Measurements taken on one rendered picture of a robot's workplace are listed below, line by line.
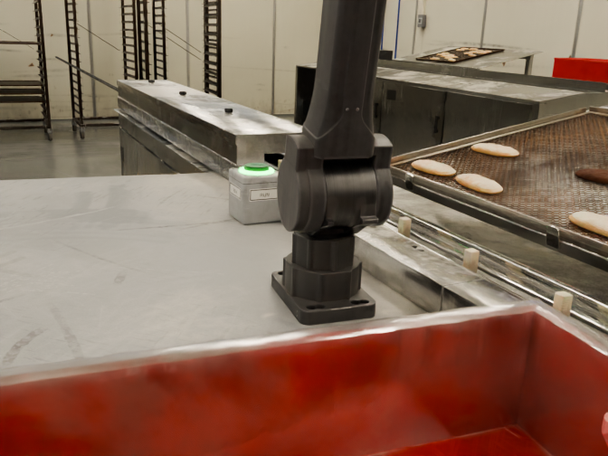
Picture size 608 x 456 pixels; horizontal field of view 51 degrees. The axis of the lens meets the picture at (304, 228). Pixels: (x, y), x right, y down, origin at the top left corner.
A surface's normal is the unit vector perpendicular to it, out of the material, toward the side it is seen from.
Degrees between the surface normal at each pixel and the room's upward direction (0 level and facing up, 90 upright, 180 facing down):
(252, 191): 90
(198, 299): 0
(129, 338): 0
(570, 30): 90
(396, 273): 90
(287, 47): 90
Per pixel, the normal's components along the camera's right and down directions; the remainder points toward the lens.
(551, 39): -0.90, 0.10
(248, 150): 0.43, 0.28
